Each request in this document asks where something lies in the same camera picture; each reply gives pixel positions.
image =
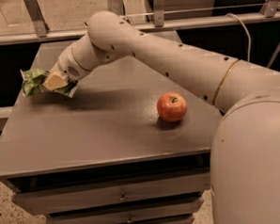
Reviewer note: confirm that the grey drawer cabinet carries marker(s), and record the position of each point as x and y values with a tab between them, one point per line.
108	131

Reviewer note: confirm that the middle grey drawer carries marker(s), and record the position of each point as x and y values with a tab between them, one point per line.
133	213

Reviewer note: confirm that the top grey drawer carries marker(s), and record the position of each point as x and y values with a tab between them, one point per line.
94	195

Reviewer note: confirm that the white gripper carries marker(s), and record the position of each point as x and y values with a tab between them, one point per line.
68	68

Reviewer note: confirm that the green jalapeno chip bag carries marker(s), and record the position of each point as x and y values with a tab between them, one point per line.
32	84

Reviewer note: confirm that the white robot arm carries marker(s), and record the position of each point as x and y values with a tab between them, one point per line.
245	151

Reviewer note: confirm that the metal window railing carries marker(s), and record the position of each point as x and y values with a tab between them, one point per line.
30	21

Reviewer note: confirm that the red apple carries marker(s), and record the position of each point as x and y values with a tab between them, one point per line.
171	107

